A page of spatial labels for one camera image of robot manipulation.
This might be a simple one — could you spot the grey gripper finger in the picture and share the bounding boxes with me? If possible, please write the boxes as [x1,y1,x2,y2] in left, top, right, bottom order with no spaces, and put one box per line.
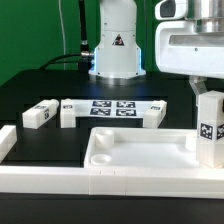
[189,76,207,96]

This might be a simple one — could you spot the white U-shaped obstacle fence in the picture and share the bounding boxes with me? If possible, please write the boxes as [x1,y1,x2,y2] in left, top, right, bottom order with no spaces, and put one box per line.
[0,126,224,199]

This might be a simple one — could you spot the white marker base plate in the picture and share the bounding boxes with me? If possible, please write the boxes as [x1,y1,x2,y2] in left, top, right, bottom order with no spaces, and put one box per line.
[74,100,152,118]

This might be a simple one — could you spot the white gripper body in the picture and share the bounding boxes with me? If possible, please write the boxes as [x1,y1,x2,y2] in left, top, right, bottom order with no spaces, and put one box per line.
[155,20,224,79]

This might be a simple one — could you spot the black cable with connector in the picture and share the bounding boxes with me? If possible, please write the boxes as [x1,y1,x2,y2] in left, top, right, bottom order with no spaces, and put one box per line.
[39,0,95,70]

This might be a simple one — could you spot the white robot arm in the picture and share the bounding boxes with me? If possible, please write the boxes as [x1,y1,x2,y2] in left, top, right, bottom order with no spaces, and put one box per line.
[89,0,224,95]

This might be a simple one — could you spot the white thin cable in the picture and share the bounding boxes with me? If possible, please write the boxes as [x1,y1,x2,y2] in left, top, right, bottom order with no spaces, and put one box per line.
[58,0,67,70]

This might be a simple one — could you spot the white desk tabletop tray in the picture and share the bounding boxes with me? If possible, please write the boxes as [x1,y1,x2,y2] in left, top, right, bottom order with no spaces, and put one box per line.
[84,127,209,169]

